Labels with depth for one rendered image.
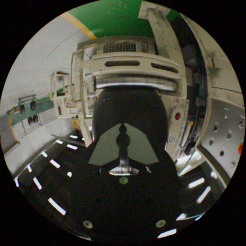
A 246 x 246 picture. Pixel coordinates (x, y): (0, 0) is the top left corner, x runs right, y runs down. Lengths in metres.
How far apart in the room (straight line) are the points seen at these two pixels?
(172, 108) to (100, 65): 0.40
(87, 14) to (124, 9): 0.36
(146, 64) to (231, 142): 0.59
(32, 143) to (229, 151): 11.95
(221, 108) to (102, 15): 1.24
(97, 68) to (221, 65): 0.62
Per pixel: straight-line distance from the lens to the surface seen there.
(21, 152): 11.58
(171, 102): 0.45
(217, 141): 0.60
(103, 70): 0.28
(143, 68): 0.28
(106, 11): 1.05
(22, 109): 5.16
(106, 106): 0.24
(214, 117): 0.59
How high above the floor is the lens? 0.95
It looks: 20 degrees up
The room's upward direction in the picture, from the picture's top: 178 degrees clockwise
